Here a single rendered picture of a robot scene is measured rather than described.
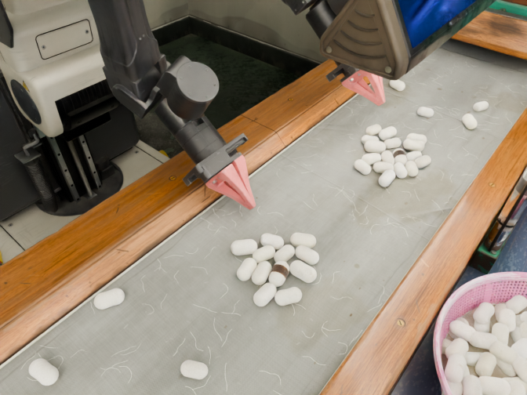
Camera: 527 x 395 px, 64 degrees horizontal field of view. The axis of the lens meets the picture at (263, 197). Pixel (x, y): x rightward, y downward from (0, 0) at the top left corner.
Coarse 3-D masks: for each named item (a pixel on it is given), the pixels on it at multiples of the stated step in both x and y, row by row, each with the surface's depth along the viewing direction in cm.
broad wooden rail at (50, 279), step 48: (288, 96) 86; (336, 96) 88; (288, 144) 78; (144, 192) 65; (192, 192) 66; (48, 240) 58; (96, 240) 58; (144, 240) 60; (0, 288) 53; (48, 288) 53; (96, 288) 55; (0, 336) 49
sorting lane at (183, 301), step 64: (448, 64) 101; (320, 128) 82; (384, 128) 82; (448, 128) 82; (256, 192) 69; (320, 192) 69; (384, 192) 69; (448, 192) 69; (192, 256) 60; (320, 256) 60; (384, 256) 60; (64, 320) 52; (128, 320) 52; (192, 320) 52; (256, 320) 52; (320, 320) 52; (0, 384) 47; (64, 384) 47; (128, 384) 47; (192, 384) 47; (256, 384) 47; (320, 384) 47
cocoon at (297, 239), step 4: (292, 236) 60; (296, 236) 60; (300, 236) 60; (304, 236) 60; (308, 236) 59; (312, 236) 60; (292, 240) 60; (296, 240) 59; (300, 240) 59; (304, 240) 59; (308, 240) 59; (312, 240) 59; (292, 244) 60; (296, 244) 60; (300, 244) 59; (304, 244) 59; (308, 244) 59; (312, 244) 59
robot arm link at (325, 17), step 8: (320, 0) 71; (312, 8) 73; (320, 8) 71; (328, 8) 71; (312, 16) 72; (320, 16) 72; (328, 16) 71; (312, 24) 74; (320, 24) 72; (328, 24) 72; (320, 32) 73
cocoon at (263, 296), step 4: (264, 284) 54; (268, 284) 54; (272, 284) 54; (260, 288) 54; (264, 288) 53; (268, 288) 53; (272, 288) 54; (256, 292) 53; (260, 292) 53; (264, 292) 53; (268, 292) 53; (272, 292) 53; (256, 296) 53; (260, 296) 53; (264, 296) 53; (268, 296) 53; (272, 296) 53; (256, 300) 53; (260, 300) 52; (264, 300) 53; (268, 300) 53; (256, 304) 53; (260, 304) 53; (264, 304) 53
